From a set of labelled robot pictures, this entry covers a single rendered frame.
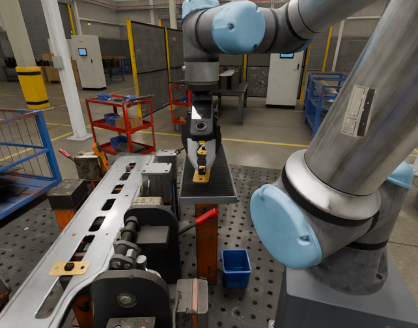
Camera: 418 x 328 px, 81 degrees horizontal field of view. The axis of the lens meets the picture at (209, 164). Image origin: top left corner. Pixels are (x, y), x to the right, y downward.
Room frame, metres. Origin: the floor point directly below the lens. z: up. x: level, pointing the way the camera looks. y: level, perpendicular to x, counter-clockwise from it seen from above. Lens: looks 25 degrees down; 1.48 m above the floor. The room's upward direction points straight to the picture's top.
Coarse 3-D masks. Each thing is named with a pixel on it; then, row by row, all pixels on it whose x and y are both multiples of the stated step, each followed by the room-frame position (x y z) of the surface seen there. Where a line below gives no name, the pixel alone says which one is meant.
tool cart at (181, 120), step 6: (174, 84) 4.85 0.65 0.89; (180, 84) 4.70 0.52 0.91; (186, 90) 4.96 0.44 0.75; (186, 96) 4.88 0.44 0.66; (192, 96) 5.05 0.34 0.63; (174, 102) 4.68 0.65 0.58; (180, 102) 4.60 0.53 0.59; (186, 102) 4.68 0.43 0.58; (186, 114) 5.18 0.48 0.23; (174, 120) 4.68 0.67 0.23; (180, 120) 4.73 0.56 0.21; (174, 126) 4.70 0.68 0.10
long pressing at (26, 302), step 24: (120, 168) 0.98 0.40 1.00; (96, 192) 0.77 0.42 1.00; (120, 192) 0.77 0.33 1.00; (96, 216) 0.63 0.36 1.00; (120, 216) 0.63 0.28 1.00; (72, 240) 0.52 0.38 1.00; (96, 240) 0.52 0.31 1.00; (48, 264) 0.44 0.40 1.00; (96, 264) 0.44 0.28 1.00; (24, 288) 0.37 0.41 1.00; (48, 288) 0.37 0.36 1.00; (72, 288) 0.37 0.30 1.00; (0, 312) 0.32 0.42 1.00; (24, 312) 0.32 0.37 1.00
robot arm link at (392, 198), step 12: (408, 168) 0.31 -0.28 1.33; (396, 180) 0.30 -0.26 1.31; (408, 180) 0.30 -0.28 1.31; (384, 192) 0.29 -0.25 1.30; (396, 192) 0.30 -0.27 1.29; (384, 204) 0.28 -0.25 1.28; (396, 204) 0.30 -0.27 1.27; (384, 216) 0.28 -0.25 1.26; (396, 216) 0.30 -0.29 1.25; (372, 228) 0.28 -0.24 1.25; (384, 228) 0.30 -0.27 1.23; (360, 240) 0.30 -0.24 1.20; (372, 240) 0.30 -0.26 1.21; (384, 240) 0.30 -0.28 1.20
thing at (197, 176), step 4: (200, 168) 0.57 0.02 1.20; (204, 168) 0.58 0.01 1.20; (196, 172) 0.55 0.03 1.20; (200, 172) 0.54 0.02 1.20; (204, 172) 0.54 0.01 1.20; (208, 172) 0.55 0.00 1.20; (196, 176) 0.53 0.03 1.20; (200, 176) 0.53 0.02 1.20; (204, 176) 0.53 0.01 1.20; (208, 176) 0.53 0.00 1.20; (196, 180) 0.51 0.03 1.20; (200, 180) 0.51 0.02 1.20; (204, 180) 0.51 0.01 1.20; (208, 180) 0.51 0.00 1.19
